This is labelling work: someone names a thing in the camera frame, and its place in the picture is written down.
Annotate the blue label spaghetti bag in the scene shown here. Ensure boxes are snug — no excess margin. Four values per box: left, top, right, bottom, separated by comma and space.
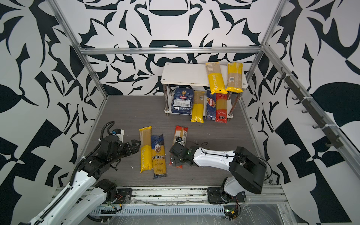
151, 135, 167, 179

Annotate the red label spaghetti bag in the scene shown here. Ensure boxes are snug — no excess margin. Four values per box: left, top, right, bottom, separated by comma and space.
169, 126, 188, 166

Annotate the blue Barilla spaghetti bag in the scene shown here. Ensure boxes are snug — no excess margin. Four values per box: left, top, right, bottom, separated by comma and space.
205, 90, 216, 121

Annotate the blue Barilla pasta box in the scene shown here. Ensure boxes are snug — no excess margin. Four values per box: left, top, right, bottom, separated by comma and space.
171, 88, 194, 115

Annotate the red yellow spaghetti bag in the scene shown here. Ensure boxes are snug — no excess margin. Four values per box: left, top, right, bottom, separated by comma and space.
215, 93, 227, 124

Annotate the yellow pastatime bag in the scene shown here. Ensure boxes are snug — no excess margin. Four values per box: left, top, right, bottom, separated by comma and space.
205, 62, 227, 94
139, 126, 153, 173

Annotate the yellow spaghetti bag short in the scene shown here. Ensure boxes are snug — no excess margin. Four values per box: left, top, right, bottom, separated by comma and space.
226, 62, 243, 93

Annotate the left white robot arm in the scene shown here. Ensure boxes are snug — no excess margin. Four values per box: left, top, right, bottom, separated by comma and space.
29, 121, 141, 225

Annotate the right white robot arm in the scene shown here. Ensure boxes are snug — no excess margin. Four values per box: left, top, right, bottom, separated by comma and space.
170, 142, 267, 204

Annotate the white two-tier shelf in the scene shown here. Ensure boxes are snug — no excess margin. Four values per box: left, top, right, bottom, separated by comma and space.
160, 63, 248, 119

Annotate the small circuit board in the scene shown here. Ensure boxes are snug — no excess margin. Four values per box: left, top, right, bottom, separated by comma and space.
224, 204, 239, 220

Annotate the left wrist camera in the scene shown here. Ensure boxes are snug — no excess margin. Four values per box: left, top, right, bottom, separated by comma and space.
112, 128, 125, 142

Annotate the white slotted cable duct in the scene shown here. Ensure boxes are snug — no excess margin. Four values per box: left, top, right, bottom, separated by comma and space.
90, 205, 225, 217

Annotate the aluminium frame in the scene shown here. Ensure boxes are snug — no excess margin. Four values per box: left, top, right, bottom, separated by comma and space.
48, 1, 360, 176

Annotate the wall hook rack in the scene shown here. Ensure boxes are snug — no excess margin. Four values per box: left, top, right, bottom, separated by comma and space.
278, 67, 344, 149

